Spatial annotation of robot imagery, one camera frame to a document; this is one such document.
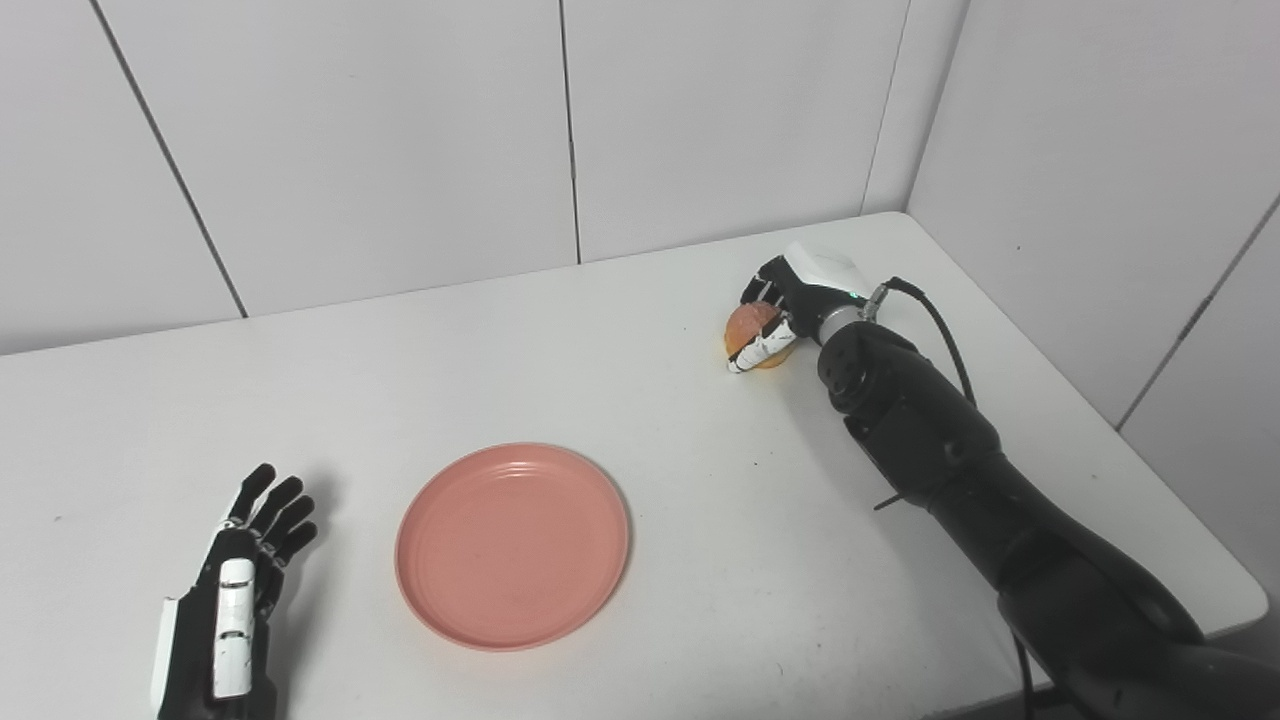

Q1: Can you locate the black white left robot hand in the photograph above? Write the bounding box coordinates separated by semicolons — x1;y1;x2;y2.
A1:
150;463;319;720

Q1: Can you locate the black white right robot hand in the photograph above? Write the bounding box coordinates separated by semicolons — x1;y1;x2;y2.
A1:
727;241;873;375

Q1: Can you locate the pink round plate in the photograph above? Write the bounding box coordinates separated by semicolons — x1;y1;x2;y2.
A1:
394;443;631;653

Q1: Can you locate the glazed cream puff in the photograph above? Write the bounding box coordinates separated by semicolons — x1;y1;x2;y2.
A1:
723;301;796;371

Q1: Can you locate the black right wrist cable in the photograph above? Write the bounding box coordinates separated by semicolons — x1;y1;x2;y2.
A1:
865;277;1036;720

